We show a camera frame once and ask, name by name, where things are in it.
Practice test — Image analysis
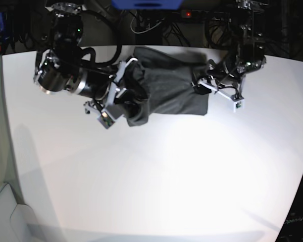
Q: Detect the white cable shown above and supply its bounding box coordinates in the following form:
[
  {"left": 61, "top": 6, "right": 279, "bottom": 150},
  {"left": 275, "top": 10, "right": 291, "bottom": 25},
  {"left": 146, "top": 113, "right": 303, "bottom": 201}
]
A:
[{"left": 130, "top": 15, "right": 165, "bottom": 34}]

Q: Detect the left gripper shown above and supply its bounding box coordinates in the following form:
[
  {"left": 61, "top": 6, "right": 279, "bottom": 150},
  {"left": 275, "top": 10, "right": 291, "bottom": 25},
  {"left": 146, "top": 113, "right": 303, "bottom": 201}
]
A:
[{"left": 193, "top": 63, "right": 245, "bottom": 95}]

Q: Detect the black power strip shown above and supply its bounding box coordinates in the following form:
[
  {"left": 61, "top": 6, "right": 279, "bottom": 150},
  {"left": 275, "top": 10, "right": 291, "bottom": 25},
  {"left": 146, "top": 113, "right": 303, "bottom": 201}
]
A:
[{"left": 180, "top": 10, "right": 208, "bottom": 19}]

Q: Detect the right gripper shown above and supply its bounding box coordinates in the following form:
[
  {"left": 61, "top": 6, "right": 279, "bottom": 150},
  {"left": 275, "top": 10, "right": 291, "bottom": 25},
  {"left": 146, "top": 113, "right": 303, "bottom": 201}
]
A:
[{"left": 92, "top": 75, "right": 148, "bottom": 113}]

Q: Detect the blue box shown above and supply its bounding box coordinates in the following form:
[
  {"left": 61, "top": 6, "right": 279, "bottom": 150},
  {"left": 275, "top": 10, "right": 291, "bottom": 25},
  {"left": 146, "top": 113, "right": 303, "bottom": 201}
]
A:
[{"left": 112, "top": 0, "right": 183, "bottom": 10}]

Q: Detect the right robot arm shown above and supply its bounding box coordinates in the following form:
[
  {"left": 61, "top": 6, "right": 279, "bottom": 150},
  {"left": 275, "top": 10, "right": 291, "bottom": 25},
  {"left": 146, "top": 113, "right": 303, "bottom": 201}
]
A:
[{"left": 34, "top": 1, "right": 148, "bottom": 116}]

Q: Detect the dark grey t-shirt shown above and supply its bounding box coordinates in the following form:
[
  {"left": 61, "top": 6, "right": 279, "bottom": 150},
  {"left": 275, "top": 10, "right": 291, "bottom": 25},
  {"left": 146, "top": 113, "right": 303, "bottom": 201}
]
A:
[{"left": 123, "top": 47, "right": 209, "bottom": 127}]

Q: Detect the grey chair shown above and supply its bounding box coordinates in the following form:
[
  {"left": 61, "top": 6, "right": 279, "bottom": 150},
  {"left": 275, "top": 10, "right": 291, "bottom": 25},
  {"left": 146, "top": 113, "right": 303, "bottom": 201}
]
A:
[{"left": 0, "top": 183, "right": 47, "bottom": 241}]

